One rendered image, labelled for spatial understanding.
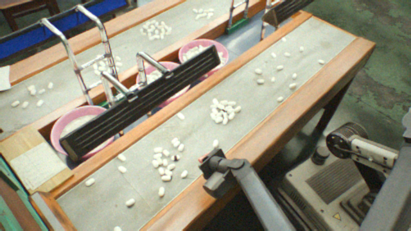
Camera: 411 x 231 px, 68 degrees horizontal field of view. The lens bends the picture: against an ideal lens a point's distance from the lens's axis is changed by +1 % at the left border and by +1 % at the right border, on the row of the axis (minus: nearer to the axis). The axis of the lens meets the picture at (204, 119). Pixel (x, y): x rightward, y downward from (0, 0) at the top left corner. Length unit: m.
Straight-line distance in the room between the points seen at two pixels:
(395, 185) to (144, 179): 0.86
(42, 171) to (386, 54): 3.04
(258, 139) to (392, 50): 2.42
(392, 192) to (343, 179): 1.02
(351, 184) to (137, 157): 1.04
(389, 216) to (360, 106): 2.18
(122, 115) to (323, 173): 1.07
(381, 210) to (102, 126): 0.72
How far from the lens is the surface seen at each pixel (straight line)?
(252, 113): 1.41
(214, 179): 0.91
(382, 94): 2.96
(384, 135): 2.65
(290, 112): 1.43
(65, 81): 1.66
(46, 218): 1.10
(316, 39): 1.95
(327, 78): 1.66
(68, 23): 1.40
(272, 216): 0.70
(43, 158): 1.33
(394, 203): 0.63
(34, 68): 1.75
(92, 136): 0.93
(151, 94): 0.99
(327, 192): 1.60
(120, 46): 1.79
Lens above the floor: 1.80
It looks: 51 degrees down
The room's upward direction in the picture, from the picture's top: 3 degrees clockwise
